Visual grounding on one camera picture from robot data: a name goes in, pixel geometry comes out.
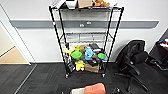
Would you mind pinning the yellow toy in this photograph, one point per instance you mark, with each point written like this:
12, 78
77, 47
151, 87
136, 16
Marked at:
79, 65

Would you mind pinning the dark desk with clutter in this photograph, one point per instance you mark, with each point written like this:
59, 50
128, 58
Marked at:
160, 50

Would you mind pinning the plain brown cardboard box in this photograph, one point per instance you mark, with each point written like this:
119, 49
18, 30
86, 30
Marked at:
85, 3

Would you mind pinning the white bowl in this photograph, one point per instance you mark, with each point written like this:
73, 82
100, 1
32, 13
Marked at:
71, 4

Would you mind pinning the brown cardboard box with print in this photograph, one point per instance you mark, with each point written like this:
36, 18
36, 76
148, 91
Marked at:
92, 67

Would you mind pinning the black flat box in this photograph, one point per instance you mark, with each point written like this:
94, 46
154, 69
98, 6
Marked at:
95, 46

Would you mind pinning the small green bowl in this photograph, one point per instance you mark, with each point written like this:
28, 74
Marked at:
101, 56

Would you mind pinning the large green bowl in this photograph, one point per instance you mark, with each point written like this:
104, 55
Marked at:
76, 54

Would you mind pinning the pale yellow bag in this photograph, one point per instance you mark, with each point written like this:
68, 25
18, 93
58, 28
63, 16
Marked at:
66, 50

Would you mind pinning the blue toy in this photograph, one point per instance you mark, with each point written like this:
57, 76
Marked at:
88, 53

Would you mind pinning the black office chair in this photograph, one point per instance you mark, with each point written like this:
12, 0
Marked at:
131, 60

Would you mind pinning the wall socket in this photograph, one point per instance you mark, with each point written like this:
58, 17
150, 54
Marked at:
81, 25
88, 23

